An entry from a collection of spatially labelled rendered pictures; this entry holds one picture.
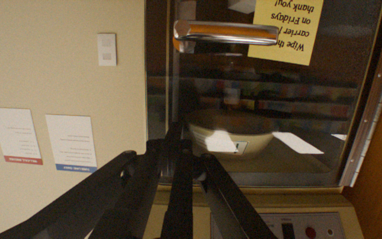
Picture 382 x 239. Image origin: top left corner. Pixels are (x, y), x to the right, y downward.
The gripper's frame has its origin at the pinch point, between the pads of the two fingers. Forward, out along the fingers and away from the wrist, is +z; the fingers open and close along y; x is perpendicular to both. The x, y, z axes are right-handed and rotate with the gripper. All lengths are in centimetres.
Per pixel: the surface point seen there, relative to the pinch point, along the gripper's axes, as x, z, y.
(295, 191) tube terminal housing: -9.7, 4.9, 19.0
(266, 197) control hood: -10.1, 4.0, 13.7
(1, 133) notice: -22, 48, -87
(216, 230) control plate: -12.3, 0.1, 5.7
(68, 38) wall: 19, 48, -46
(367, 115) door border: 3.5, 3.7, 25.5
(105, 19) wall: 26, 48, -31
